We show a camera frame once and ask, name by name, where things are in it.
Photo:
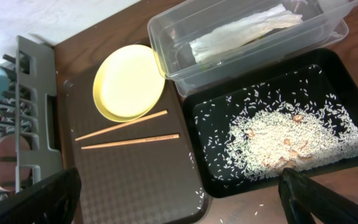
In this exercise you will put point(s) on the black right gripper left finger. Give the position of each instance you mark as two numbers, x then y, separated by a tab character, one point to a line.
51	200

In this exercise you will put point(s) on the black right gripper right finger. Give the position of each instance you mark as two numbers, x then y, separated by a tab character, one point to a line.
304	199

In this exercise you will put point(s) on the pile of white rice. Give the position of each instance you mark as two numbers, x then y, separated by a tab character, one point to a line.
291	135

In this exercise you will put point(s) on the white paper napkin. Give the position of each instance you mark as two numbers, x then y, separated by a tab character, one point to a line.
235	34

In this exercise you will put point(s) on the black waste tray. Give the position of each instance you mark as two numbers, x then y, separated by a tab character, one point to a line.
307	79

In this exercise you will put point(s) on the clear plastic waste bin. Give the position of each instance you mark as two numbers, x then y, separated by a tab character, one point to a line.
171	32

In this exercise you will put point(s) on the dark brown serving tray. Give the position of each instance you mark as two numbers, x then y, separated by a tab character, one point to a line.
151	182

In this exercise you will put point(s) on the grey plastic dish rack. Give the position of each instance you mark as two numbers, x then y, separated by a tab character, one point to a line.
28	109

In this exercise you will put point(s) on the lower wooden chopstick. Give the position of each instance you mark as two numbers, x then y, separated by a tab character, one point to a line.
132	141

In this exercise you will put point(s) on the wooden chopstick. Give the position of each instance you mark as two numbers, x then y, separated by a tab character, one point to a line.
132	141
118	126

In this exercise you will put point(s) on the yellow plastic plate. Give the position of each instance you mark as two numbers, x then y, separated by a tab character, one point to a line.
127	84

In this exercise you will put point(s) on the upper wooden chopstick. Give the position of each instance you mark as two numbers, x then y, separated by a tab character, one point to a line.
118	126

